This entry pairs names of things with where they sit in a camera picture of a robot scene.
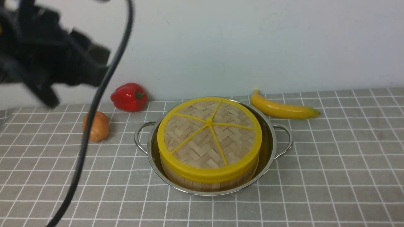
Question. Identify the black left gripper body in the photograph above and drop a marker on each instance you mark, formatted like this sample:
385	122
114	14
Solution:
35	48

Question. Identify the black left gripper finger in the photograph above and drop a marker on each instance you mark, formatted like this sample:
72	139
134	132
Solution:
41	87

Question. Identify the yellow woven steamer lid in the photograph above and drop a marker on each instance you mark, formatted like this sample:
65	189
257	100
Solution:
209	132

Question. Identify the yellow bamboo steamer basket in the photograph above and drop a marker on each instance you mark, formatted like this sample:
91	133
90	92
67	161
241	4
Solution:
209	180

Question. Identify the stainless steel pot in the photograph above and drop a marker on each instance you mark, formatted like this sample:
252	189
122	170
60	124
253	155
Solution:
277	140

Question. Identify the brown potato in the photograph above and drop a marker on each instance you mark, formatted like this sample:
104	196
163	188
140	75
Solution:
100	127

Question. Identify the red bell pepper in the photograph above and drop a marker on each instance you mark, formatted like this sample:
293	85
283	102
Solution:
129	97

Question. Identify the yellow banana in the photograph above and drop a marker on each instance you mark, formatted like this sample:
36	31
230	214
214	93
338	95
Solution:
281	110

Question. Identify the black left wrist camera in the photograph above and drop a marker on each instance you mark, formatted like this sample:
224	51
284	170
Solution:
85	61

